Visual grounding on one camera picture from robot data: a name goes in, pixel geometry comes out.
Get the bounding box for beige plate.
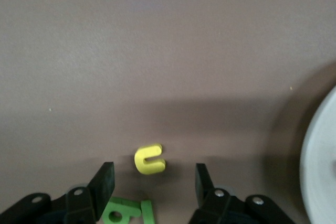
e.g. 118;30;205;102
299;84;336;224

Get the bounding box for green foam letter l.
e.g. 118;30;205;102
140;199;155;224

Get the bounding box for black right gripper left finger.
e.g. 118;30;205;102
0;162;116;224

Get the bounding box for yellow foam letter u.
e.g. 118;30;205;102
134;143;166;175

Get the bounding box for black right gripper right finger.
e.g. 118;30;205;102
187;163;297;224

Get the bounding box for green foam letter g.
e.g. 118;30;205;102
101;196;144;224

